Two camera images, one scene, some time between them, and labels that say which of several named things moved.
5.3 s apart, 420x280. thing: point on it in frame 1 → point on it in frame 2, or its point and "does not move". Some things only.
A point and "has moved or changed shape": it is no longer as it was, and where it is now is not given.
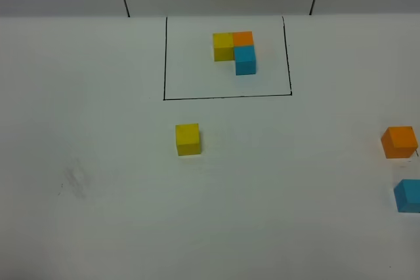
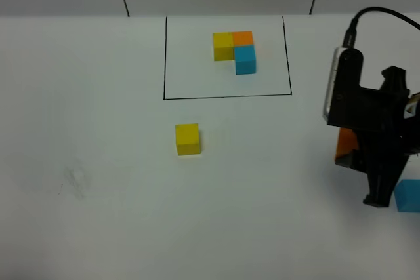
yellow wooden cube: [188, 140] does not move
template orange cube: [243, 38] does not move
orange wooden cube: [399, 141] has moved or changed shape
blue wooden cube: [407, 195] does not move
